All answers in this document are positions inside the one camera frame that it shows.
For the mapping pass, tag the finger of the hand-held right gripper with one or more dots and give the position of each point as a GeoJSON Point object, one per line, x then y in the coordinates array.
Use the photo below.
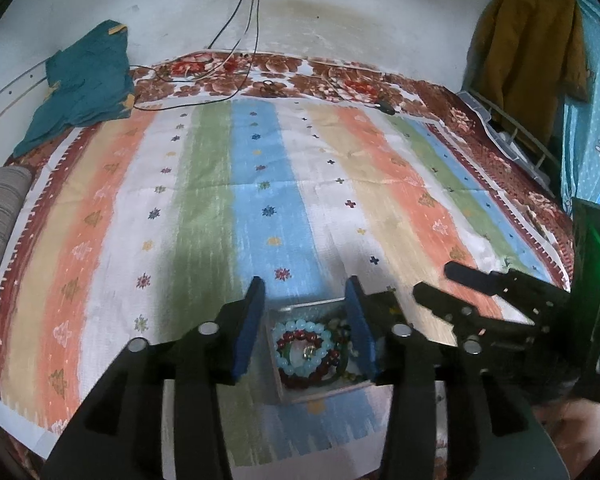
{"type": "Point", "coordinates": [437, 300]}
{"type": "Point", "coordinates": [475, 280]}

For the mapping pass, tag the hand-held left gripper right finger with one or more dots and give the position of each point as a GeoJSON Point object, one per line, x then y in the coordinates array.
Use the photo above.
{"type": "Point", "coordinates": [360, 335]}

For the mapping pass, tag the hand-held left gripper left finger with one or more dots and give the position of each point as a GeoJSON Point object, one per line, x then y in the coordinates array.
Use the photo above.
{"type": "Point", "coordinates": [247, 335]}

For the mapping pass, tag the clear plastic box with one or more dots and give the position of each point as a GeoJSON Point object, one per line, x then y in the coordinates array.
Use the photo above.
{"type": "Point", "coordinates": [307, 395]}

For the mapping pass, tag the person's right forearm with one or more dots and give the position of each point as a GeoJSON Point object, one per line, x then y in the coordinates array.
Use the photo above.
{"type": "Point", "coordinates": [575, 435]}

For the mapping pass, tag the colorful striped mat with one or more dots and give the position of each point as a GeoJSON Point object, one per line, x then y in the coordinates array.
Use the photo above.
{"type": "Point", "coordinates": [205, 185]}

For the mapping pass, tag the black power adapter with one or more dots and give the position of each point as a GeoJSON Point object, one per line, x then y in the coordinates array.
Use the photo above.
{"type": "Point", "coordinates": [385, 107]}

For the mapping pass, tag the mustard yellow garment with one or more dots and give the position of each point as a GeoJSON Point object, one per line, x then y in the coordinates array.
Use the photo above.
{"type": "Point", "coordinates": [525, 50]}

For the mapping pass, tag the striped rolled pillow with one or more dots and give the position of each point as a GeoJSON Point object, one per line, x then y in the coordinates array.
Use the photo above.
{"type": "Point", "coordinates": [0, 220]}

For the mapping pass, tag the teal cloth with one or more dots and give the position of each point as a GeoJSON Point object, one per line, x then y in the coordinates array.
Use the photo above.
{"type": "Point", "coordinates": [85, 85]}

